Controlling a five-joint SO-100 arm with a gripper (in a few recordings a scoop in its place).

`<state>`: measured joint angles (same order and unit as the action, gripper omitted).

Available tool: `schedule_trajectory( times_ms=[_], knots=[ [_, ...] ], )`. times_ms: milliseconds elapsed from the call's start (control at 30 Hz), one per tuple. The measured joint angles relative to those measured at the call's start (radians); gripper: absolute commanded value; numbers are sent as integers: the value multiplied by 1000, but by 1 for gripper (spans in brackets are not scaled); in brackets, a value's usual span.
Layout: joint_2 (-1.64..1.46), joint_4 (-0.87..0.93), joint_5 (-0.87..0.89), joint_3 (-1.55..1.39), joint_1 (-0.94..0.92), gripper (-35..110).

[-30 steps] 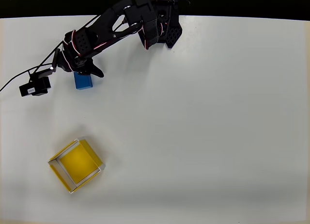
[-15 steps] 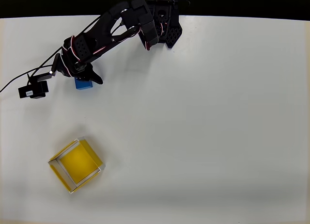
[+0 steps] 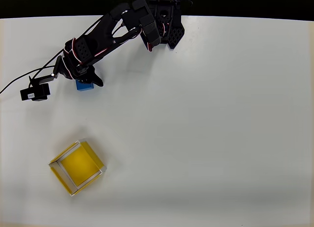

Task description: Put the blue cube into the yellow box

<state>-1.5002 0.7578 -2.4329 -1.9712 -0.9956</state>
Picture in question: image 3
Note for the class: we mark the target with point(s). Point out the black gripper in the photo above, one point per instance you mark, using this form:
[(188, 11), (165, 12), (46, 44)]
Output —
[(91, 75)]

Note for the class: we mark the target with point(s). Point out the blue cube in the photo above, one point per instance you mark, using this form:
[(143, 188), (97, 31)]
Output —
[(85, 87)]

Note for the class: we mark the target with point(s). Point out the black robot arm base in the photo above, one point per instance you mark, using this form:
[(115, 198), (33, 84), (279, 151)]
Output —
[(175, 35)]

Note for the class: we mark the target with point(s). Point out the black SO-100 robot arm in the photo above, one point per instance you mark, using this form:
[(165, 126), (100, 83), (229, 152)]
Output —
[(103, 33)]

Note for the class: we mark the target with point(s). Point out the yellow open box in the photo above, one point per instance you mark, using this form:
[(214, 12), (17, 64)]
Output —
[(78, 167)]

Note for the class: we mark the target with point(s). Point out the black webcam on mount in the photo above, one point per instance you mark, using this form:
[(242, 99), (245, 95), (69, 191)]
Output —
[(36, 93)]

